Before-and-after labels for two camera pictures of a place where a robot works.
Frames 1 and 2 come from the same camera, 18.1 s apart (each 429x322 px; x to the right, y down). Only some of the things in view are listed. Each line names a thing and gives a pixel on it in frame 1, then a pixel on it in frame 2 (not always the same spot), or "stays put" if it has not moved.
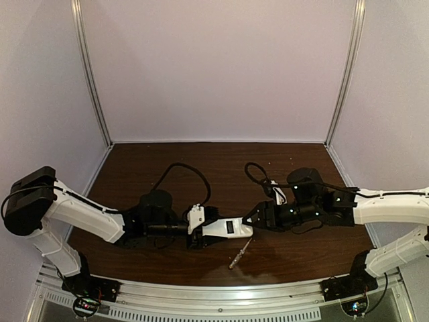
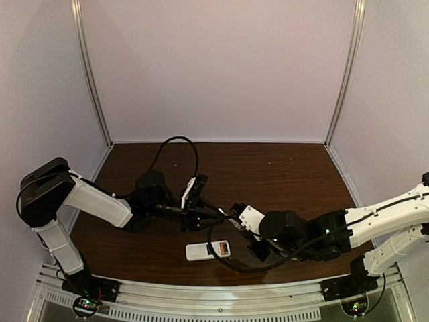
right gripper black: [270, 216] to [248, 235]
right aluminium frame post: [345, 94] stays put
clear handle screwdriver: [237, 258] to [226, 215]
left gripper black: [196, 239] to [190, 215]
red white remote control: [232, 227] to [199, 251]
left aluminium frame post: [76, 7] stays put
